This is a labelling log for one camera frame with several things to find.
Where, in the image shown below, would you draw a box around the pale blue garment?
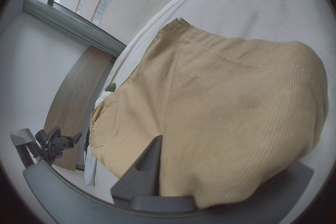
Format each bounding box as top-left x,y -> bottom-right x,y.
84,148 -> 99,187

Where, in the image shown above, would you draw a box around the white garment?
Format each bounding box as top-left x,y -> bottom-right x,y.
94,91 -> 112,108

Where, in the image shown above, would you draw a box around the tan shorts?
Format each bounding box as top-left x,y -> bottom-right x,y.
89,17 -> 330,210

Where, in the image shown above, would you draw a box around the black T-shirt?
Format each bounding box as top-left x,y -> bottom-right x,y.
83,125 -> 91,153

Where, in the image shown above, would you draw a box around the bed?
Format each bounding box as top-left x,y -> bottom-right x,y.
43,0 -> 336,209

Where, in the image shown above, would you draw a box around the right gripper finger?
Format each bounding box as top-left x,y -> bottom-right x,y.
110,135 -> 163,203

